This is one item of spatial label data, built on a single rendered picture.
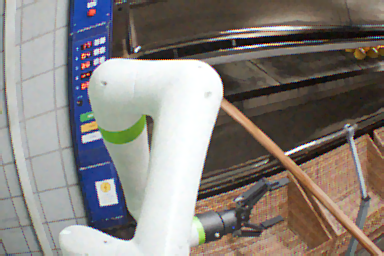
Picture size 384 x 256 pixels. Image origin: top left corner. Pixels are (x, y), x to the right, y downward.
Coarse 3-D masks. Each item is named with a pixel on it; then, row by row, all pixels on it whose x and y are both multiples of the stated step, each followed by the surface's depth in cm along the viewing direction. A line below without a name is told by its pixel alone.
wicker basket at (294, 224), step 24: (240, 192) 246; (288, 192) 256; (264, 216) 254; (288, 216) 259; (312, 216) 238; (216, 240) 247; (240, 240) 252; (264, 240) 254; (288, 240) 251; (312, 240) 240
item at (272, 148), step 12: (228, 108) 224; (240, 120) 217; (252, 132) 211; (264, 144) 204; (276, 156) 198; (288, 168) 191; (300, 180) 185; (312, 192) 178; (324, 204) 171; (336, 216) 164; (348, 228) 157; (360, 240) 150; (372, 252) 142
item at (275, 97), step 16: (304, 80) 251; (320, 80) 252; (336, 80) 253; (352, 80) 259; (224, 96) 237; (240, 96) 237; (256, 96) 237; (272, 96) 239; (288, 96) 243; (224, 112) 233
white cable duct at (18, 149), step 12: (12, 0) 169; (12, 12) 172; (12, 24) 174; (12, 36) 177; (12, 48) 179; (12, 60) 181; (12, 72) 183; (12, 84) 186; (12, 96) 188; (12, 108) 190; (12, 120) 192; (12, 132) 193; (24, 168) 202; (24, 180) 204; (24, 192) 206; (36, 216) 212; (36, 228) 214; (48, 252) 222
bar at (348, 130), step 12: (372, 120) 222; (336, 132) 213; (348, 132) 216; (300, 144) 207; (312, 144) 208; (348, 144) 218; (288, 156) 204; (240, 168) 197; (252, 168) 198; (360, 168) 214; (204, 180) 193; (216, 180) 194; (228, 180) 196; (360, 180) 212; (360, 192) 213; (360, 204) 212; (360, 216) 212; (360, 228) 215; (348, 252) 223
